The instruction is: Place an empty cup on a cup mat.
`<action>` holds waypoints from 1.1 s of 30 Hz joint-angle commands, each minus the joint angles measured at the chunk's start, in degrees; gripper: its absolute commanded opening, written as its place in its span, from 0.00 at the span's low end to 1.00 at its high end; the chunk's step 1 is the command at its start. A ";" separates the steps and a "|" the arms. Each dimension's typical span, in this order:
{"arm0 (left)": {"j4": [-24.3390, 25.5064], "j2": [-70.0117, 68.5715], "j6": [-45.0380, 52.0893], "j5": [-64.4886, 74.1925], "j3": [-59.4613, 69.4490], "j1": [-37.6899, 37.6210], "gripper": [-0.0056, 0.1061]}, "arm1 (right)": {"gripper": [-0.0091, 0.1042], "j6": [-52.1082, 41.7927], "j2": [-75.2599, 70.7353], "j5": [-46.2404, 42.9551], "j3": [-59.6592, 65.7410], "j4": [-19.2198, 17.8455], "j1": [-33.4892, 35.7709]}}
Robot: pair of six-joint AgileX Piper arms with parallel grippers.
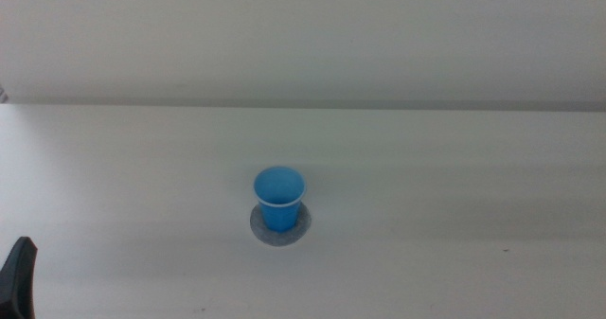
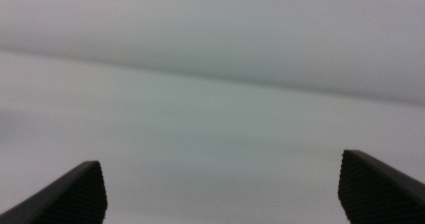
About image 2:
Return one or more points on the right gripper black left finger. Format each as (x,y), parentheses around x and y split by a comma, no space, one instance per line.
(76,197)

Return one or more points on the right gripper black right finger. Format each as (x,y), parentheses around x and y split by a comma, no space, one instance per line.
(375,194)

